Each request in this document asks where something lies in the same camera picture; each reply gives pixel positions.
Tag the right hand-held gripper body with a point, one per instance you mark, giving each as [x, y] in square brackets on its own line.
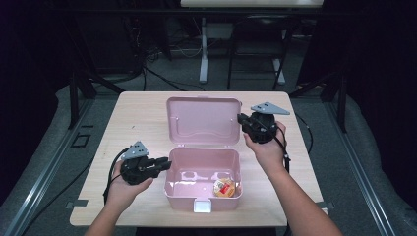
[262, 128]

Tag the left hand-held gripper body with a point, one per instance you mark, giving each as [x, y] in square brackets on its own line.
[136, 172]

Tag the pink storage box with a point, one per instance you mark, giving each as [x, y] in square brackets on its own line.
[203, 121]

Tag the small orange jelly cup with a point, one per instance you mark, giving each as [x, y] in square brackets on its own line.
[224, 188]

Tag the person's right hand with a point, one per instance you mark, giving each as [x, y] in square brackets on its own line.
[268, 154]

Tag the person's left hand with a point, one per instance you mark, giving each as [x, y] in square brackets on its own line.
[121, 195]

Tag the white desk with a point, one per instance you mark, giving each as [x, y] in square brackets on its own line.
[203, 65]

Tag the grey tape piece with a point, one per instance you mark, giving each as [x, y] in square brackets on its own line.
[327, 205]
[77, 204]

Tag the black metal stand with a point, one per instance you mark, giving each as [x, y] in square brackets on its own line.
[73, 98]
[342, 105]

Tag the black chair frame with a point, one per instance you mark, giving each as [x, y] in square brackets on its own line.
[230, 59]

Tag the metal floor rail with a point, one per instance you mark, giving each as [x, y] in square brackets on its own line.
[360, 173]
[49, 167]

